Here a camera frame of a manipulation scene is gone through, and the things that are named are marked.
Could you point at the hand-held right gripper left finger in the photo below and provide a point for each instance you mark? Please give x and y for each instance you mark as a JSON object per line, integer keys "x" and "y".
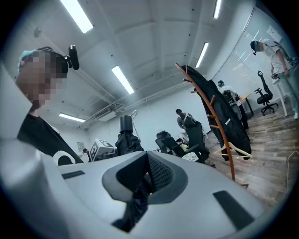
{"x": 130, "y": 172}

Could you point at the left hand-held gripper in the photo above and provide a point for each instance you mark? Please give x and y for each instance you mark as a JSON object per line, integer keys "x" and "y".
{"x": 100, "y": 149}

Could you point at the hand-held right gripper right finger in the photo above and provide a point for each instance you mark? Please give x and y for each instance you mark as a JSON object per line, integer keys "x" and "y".
{"x": 163, "y": 172}

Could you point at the black umbrella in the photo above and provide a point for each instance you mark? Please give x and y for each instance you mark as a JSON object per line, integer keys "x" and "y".
{"x": 127, "y": 142}

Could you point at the wooden coat rack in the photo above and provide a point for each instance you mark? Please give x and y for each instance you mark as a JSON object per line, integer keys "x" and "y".
{"x": 230, "y": 161}

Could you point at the patterned white seat cushion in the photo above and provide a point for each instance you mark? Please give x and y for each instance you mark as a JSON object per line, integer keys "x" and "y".
{"x": 190, "y": 156}

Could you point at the white air conditioner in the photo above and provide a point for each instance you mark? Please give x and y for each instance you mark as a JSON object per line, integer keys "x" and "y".
{"x": 106, "y": 115}

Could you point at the ceiling light strip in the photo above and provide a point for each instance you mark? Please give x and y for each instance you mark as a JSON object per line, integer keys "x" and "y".
{"x": 202, "y": 54}
{"x": 78, "y": 16}
{"x": 217, "y": 9}
{"x": 71, "y": 117}
{"x": 122, "y": 79}

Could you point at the tall-backed black office chair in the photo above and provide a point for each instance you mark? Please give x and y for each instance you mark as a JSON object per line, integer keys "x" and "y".
{"x": 195, "y": 133}

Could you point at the person's black printed shirt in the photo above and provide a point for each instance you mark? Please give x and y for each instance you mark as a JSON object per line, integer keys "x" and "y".
{"x": 39, "y": 137}

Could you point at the pale wooden clothes hanger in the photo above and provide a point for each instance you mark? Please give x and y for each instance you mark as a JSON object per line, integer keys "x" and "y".
{"x": 243, "y": 151}

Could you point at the black hanging garment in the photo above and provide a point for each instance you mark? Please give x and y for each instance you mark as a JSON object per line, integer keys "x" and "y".
{"x": 226, "y": 112}

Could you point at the person's head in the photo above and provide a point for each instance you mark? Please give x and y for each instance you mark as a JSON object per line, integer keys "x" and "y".
{"x": 39, "y": 81}

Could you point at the small wooden table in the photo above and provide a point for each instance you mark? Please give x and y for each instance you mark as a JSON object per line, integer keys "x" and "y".
{"x": 245, "y": 96}

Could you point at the light blue head cap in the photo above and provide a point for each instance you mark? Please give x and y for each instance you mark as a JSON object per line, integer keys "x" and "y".
{"x": 25, "y": 56}

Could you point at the white table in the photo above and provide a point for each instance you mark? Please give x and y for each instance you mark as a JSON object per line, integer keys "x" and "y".
{"x": 281, "y": 98}

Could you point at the white paper notice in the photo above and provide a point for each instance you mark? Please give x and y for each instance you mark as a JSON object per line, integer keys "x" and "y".
{"x": 273, "y": 33}

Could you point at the wall notice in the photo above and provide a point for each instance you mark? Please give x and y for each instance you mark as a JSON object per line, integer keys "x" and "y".
{"x": 80, "y": 145}

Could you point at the black head camera mount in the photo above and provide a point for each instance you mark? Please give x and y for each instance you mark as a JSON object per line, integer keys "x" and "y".
{"x": 73, "y": 58}

